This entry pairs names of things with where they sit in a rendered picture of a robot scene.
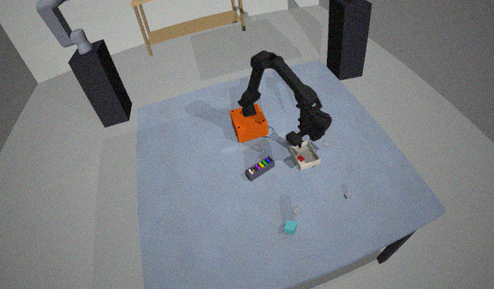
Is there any teal cube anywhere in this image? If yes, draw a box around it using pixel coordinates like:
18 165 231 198
284 220 297 235

